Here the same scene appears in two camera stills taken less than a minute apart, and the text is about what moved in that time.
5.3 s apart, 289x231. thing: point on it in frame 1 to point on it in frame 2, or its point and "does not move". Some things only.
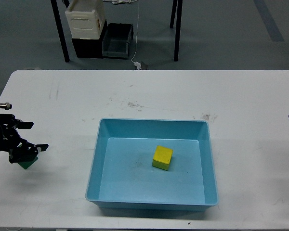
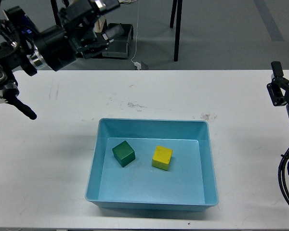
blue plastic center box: x=152 y=165 does not move
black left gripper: x=4 y=136 to x=56 y=47
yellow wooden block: x=162 y=157 does not move
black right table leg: x=179 y=8 does not move
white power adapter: x=138 y=65 does not move
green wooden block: x=25 y=164 to x=124 y=153
